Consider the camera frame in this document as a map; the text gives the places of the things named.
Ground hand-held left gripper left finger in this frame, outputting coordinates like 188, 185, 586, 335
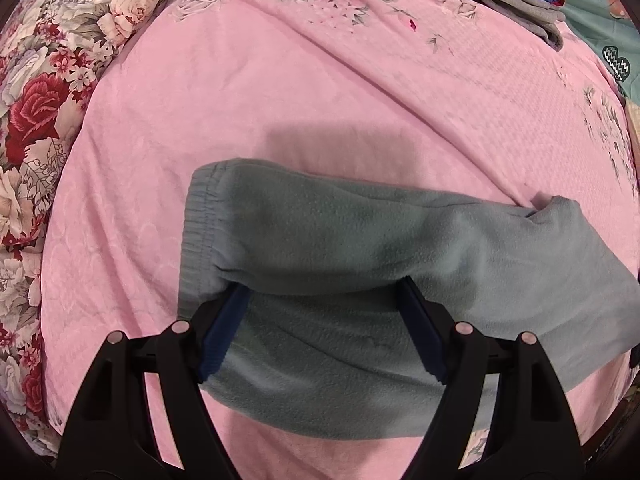
54, 284, 252, 480

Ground grey fleece pants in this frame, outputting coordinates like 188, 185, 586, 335
177, 157, 640, 438

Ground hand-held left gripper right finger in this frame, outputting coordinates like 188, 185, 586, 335
397, 276, 587, 480

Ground red floral quilt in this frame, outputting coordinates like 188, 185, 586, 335
0, 0, 201, 456

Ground teal heart print sheet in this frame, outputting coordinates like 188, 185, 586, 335
554, 0, 640, 106

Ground pink floral bed sheet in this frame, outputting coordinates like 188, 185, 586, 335
40, 0, 640, 480

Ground grey folded sweatpants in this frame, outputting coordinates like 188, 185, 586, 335
412, 0, 568, 52

